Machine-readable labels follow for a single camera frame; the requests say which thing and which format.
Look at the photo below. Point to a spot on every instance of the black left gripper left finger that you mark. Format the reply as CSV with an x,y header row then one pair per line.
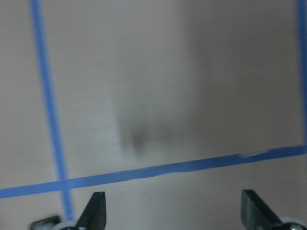
x,y
93,216

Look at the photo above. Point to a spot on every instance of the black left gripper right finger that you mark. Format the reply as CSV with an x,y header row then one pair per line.
x,y
255,214

